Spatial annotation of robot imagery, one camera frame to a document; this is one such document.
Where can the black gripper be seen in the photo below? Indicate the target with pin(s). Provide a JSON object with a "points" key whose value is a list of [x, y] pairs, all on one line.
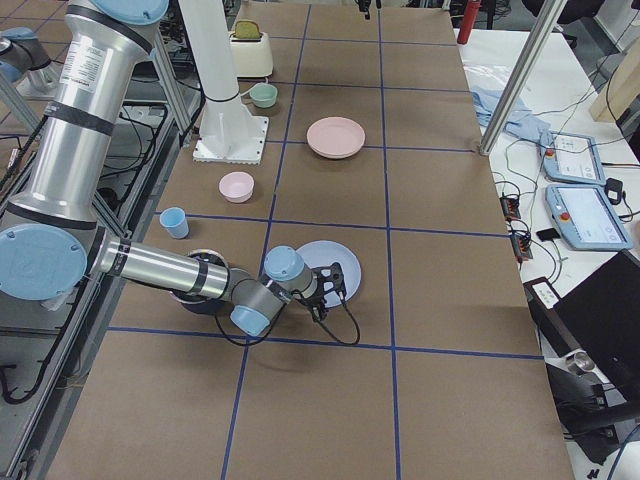
{"points": [[367, 6], [313, 301]]}

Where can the blue plate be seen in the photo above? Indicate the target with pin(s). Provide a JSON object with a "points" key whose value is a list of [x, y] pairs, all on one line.
{"points": [[323, 253]]}

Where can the pink plate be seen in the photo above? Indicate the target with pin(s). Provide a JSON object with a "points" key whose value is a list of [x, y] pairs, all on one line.
{"points": [[335, 134]]}

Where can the red cylinder bottle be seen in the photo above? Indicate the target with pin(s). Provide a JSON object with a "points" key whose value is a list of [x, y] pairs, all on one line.
{"points": [[468, 21]]}

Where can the cream toaster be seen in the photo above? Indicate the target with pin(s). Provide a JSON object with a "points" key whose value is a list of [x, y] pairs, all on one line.
{"points": [[251, 50]]}

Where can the dark blue pot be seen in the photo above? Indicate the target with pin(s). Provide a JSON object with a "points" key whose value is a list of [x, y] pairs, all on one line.
{"points": [[197, 304]]}

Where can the glass pot lid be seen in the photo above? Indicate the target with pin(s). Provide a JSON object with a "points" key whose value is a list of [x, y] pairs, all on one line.
{"points": [[208, 256]]}

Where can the green bowl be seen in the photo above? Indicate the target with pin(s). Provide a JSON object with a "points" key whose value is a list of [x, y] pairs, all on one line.
{"points": [[263, 95]]}

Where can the cream plate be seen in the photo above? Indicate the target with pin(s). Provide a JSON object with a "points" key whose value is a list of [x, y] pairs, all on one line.
{"points": [[335, 156]]}

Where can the pink bowl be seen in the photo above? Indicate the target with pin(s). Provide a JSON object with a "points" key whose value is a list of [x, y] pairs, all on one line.
{"points": [[236, 187]]}

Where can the light blue cup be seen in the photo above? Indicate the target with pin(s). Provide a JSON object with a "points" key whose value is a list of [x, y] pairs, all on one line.
{"points": [[175, 222]]}

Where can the blue cloth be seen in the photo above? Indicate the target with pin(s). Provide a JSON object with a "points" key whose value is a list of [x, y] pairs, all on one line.
{"points": [[521, 122]]}

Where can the upper teach pendant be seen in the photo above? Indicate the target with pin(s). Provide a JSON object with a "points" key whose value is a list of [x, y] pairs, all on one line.
{"points": [[572, 158]]}

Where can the teach pendant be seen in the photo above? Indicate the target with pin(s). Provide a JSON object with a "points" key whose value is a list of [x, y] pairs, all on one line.
{"points": [[585, 218], [572, 158]]}

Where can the black laptop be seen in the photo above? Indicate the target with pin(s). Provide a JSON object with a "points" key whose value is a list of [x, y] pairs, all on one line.
{"points": [[599, 316]]}

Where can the lower teach pendant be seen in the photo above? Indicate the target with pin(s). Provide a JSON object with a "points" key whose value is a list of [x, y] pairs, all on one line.
{"points": [[585, 218]]}

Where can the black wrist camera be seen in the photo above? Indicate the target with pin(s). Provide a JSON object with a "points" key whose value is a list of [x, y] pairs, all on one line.
{"points": [[331, 284]]}

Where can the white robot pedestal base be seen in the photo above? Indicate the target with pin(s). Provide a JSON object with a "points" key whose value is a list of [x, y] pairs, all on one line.
{"points": [[228, 132]]}

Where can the aluminium frame post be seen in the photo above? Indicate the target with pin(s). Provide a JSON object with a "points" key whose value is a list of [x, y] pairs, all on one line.
{"points": [[535, 42]]}

